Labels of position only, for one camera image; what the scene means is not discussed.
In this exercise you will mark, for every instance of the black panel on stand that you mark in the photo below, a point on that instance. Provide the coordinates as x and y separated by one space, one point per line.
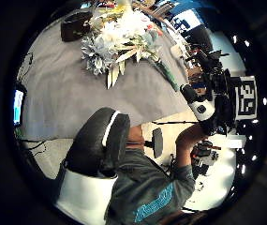
157 142

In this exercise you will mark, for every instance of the white artificial flower bouquet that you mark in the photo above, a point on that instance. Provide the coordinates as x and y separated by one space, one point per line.
120 37

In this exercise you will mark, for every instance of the the person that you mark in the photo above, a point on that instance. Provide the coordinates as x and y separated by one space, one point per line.
145 187

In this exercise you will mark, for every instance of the green flower stem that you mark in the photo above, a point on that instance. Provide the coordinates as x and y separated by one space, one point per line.
169 73

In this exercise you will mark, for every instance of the computer monitor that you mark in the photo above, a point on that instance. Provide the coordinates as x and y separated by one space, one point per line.
18 108

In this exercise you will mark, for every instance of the blue box with white label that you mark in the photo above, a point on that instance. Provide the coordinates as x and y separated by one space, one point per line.
186 17

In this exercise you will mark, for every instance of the black bag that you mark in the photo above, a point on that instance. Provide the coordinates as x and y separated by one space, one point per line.
75 26

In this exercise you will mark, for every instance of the white marker cube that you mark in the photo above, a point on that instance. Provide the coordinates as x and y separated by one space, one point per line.
247 98

